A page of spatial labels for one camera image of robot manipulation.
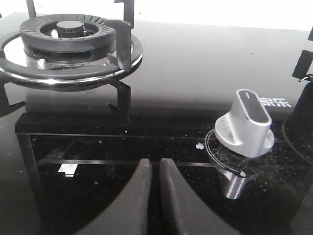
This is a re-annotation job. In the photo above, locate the right black pan support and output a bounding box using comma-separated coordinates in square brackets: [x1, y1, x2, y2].
[292, 24, 313, 83]

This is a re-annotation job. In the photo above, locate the black glass gas cooktop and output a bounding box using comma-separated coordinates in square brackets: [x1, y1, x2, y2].
[0, 22, 313, 235]

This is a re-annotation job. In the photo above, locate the left black gas burner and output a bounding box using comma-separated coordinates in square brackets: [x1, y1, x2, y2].
[20, 14, 116, 53]

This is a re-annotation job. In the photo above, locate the silver left stove knob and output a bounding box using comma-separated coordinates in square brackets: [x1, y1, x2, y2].
[215, 89, 274, 158]

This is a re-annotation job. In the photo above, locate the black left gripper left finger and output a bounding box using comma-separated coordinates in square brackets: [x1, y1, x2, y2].
[77, 159, 152, 235]

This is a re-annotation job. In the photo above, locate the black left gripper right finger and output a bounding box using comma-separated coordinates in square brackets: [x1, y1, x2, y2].
[159, 158, 239, 235]

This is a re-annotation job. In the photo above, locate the black pan support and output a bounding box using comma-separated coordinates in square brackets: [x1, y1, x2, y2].
[0, 0, 143, 87]
[292, 24, 313, 83]

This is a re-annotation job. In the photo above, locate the left black pan support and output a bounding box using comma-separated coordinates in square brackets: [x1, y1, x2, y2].
[0, 0, 143, 87]

